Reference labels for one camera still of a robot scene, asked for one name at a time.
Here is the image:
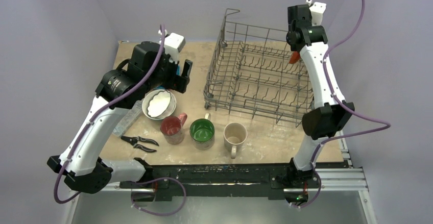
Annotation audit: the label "pink ghost mug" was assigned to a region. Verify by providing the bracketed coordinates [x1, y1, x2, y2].
[160, 113, 187, 145]

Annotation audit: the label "grey wire dish rack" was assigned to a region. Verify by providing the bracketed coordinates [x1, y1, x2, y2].
[203, 8, 314, 126]

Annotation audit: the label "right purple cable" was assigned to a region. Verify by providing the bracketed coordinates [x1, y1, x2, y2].
[289, 0, 391, 210]

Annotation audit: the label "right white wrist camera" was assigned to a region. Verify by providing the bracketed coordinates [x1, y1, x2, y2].
[306, 0, 327, 26]

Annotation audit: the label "white scalloped teal bowl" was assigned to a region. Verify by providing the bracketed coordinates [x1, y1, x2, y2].
[142, 89, 177, 120]

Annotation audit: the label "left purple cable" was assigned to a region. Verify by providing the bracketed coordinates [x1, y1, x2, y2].
[53, 23, 166, 205]

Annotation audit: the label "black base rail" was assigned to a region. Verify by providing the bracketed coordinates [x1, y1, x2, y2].
[101, 161, 369, 203]

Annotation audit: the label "green floral mug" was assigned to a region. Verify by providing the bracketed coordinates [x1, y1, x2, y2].
[189, 113, 215, 151]

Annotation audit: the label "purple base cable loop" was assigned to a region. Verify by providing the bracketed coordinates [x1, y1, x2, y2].
[130, 177, 188, 217]

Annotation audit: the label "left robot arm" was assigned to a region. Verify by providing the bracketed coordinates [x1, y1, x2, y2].
[47, 40, 193, 194]

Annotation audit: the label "cream dragon mug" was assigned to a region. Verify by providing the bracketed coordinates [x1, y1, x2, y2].
[223, 122, 248, 159]

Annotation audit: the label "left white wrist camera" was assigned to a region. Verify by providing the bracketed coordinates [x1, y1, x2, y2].
[161, 30, 186, 64]

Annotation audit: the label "black pruning shears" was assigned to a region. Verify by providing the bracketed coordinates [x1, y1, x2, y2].
[121, 136, 159, 153]

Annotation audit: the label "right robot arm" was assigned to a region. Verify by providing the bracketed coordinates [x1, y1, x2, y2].
[281, 3, 354, 187]

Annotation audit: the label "orange red plate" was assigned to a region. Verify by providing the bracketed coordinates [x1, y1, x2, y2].
[289, 52, 301, 64]

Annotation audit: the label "clear plastic tray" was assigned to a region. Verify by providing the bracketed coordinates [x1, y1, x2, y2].
[112, 101, 142, 137]

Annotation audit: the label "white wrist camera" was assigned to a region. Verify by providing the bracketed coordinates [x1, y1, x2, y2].
[161, 30, 186, 64]
[306, 0, 327, 26]

